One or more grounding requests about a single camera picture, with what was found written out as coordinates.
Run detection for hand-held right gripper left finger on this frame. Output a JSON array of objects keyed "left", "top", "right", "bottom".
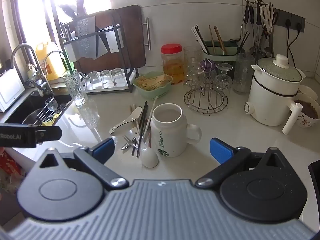
[{"left": 32, "top": 137, "right": 129, "bottom": 190}]

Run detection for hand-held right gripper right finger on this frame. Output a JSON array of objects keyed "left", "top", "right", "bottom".
[{"left": 195, "top": 137, "right": 288, "bottom": 189}]

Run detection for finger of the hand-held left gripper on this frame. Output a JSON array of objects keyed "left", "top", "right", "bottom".
[{"left": 34, "top": 126, "right": 62, "bottom": 145}]

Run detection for metal spoon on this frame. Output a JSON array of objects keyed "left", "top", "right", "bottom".
[{"left": 121, "top": 137, "right": 140, "bottom": 151}]

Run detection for metal fork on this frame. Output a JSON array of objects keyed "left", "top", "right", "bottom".
[{"left": 122, "top": 134, "right": 138, "bottom": 147}]

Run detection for white ceramic spoon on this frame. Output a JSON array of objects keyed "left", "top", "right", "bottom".
[
  {"left": 132, "top": 127, "right": 159, "bottom": 168},
  {"left": 109, "top": 106, "right": 143, "bottom": 135}
]

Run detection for white ceramic mug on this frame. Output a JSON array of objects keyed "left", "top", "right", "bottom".
[{"left": 150, "top": 103, "right": 202, "bottom": 158}]

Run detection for row of hanging kitchen utensils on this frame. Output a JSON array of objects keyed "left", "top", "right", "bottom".
[{"left": 229, "top": 4, "right": 274, "bottom": 58}]

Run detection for yellow cleaning cloth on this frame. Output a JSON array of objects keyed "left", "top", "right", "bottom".
[{"left": 41, "top": 113, "right": 60, "bottom": 127}]

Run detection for small stemmed glass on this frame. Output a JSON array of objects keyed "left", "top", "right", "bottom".
[{"left": 45, "top": 96, "right": 56, "bottom": 112}]

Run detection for red printed cloth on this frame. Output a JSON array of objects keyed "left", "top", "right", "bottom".
[{"left": 0, "top": 150, "right": 25, "bottom": 180}]

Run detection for black kitchen sink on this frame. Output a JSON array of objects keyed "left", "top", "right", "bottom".
[{"left": 5, "top": 94, "right": 73, "bottom": 127}]

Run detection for white box appliance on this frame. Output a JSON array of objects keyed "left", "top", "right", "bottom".
[{"left": 0, "top": 73, "right": 26, "bottom": 113}]

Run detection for patterned glass mug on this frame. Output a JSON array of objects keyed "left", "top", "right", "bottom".
[{"left": 63, "top": 69, "right": 88, "bottom": 106}]

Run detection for white drip tray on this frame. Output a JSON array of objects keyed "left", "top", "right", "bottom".
[{"left": 84, "top": 71, "right": 140, "bottom": 93}]

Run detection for white electric cooking pot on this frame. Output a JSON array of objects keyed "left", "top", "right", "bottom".
[{"left": 244, "top": 65, "right": 304, "bottom": 134}]

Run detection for yellow oil bottle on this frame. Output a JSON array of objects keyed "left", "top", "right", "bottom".
[{"left": 36, "top": 42, "right": 67, "bottom": 81}]

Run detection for inverted stemmed cut glass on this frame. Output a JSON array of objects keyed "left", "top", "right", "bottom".
[{"left": 215, "top": 62, "right": 237, "bottom": 96}]

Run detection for green plastic basket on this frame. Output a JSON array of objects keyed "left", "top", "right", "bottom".
[{"left": 132, "top": 71, "right": 173, "bottom": 99}]

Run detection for black metal dish rack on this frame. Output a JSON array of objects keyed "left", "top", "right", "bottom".
[{"left": 56, "top": 8, "right": 137, "bottom": 94}]

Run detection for tall glass jug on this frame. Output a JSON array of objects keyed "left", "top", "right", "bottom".
[{"left": 233, "top": 53, "right": 256, "bottom": 95}]

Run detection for slim steel faucet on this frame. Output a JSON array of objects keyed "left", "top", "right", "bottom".
[{"left": 44, "top": 50, "right": 66, "bottom": 80}]

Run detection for inverted clear glass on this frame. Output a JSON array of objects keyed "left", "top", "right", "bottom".
[{"left": 186, "top": 57, "right": 209, "bottom": 90}]

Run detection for bundle of thin wooden sticks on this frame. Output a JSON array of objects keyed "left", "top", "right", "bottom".
[{"left": 137, "top": 74, "right": 171, "bottom": 91}]

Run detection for purple cup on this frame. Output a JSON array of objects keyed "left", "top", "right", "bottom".
[{"left": 199, "top": 59, "right": 216, "bottom": 75}]

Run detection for tall steel faucet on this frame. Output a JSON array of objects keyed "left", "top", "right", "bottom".
[{"left": 11, "top": 43, "right": 53, "bottom": 94}]

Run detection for printed ceramic bowl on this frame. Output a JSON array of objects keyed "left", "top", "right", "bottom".
[{"left": 293, "top": 99, "right": 320, "bottom": 128}]

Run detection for green utensil holder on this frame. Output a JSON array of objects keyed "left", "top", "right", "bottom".
[
  {"left": 201, "top": 40, "right": 238, "bottom": 64},
  {"left": 191, "top": 24, "right": 250, "bottom": 55}
]

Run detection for white speckled pot lid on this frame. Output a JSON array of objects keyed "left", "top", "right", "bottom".
[{"left": 251, "top": 54, "right": 306, "bottom": 83}]

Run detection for tall clear drinking glass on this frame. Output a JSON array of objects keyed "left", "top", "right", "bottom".
[{"left": 184, "top": 46, "right": 202, "bottom": 79}]

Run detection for clear jar with red lid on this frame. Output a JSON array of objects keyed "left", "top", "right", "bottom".
[{"left": 161, "top": 44, "right": 187, "bottom": 84}]

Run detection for textured steel cleaver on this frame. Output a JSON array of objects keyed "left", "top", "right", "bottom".
[{"left": 75, "top": 0, "right": 97, "bottom": 60}]

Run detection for black cutlery caddy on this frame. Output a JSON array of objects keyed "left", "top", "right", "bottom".
[{"left": 60, "top": 22, "right": 77, "bottom": 42}]

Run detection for small white cutting board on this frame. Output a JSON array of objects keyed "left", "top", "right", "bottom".
[{"left": 105, "top": 27, "right": 123, "bottom": 53}]

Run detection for round wire cup rack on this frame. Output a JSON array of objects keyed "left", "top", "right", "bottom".
[{"left": 184, "top": 58, "right": 229, "bottom": 115}]

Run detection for brown cutting board steel handle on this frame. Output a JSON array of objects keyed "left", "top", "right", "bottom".
[{"left": 75, "top": 4, "right": 152, "bottom": 68}]

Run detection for white handled scissors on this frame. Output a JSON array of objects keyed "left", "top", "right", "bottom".
[{"left": 259, "top": 4, "right": 275, "bottom": 34}]

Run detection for black power cable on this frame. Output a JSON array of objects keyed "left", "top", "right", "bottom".
[
  {"left": 287, "top": 22, "right": 303, "bottom": 55},
  {"left": 285, "top": 19, "right": 295, "bottom": 65}
]

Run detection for dark wall outlet strip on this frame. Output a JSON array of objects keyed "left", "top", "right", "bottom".
[{"left": 274, "top": 8, "right": 306, "bottom": 33}]

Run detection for metal hook rail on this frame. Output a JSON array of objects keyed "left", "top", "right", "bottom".
[{"left": 244, "top": 0, "right": 274, "bottom": 7}]

